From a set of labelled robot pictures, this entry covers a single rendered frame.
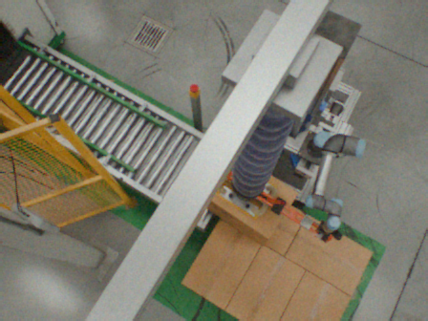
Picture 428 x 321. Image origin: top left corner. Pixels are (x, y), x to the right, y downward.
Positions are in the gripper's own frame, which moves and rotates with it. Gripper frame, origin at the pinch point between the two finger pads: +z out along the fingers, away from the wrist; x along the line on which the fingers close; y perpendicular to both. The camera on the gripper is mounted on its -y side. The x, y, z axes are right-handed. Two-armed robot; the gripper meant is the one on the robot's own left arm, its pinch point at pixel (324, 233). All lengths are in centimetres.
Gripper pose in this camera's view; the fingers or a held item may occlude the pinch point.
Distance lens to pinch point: 310.5
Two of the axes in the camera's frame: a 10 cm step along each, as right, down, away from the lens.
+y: -8.4, -5.2, 1.7
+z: 0.1, 3.1, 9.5
